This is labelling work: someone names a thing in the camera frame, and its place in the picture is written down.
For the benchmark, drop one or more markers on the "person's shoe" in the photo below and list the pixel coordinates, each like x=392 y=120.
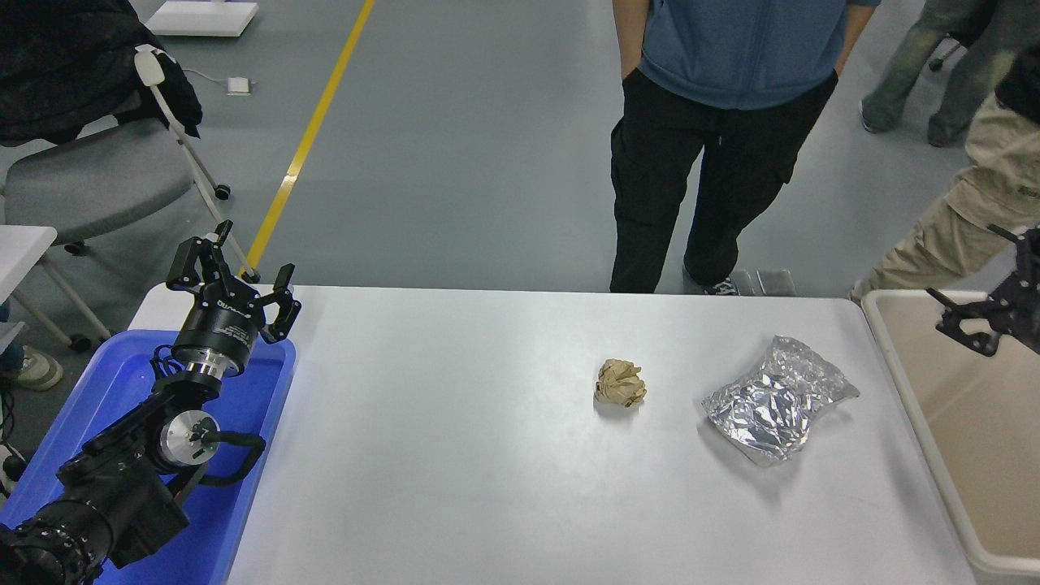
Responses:
x=36 y=370

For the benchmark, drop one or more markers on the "person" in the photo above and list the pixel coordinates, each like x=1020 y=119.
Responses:
x=942 y=236
x=902 y=73
x=715 y=146

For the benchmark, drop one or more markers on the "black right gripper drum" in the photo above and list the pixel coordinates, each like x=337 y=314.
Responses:
x=1030 y=329

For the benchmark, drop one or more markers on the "small white table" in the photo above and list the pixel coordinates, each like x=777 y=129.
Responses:
x=20 y=248

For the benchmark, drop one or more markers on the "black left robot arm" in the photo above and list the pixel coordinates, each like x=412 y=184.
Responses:
x=114 y=487

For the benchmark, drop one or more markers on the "crumpled silver foil tray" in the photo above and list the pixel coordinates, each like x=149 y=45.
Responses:
x=772 y=402

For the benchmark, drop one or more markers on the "blue plastic tray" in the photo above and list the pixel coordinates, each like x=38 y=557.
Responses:
x=268 y=390

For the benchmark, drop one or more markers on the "office chair wheel base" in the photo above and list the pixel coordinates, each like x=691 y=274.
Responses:
x=944 y=57

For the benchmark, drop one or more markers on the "large pale bin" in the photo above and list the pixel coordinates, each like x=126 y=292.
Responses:
x=959 y=422

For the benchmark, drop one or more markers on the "white flat board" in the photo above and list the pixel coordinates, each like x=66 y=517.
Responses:
x=203 y=16

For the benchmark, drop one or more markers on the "crumpled tan paper ball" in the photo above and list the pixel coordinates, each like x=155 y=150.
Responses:
x=621 y=383

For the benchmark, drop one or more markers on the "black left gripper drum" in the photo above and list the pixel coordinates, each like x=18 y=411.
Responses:
x=223 y=325

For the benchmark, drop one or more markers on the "black jacket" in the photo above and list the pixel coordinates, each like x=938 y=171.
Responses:
x=65 y=65

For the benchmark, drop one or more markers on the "grey office chair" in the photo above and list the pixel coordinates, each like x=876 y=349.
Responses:
x=89 y=179

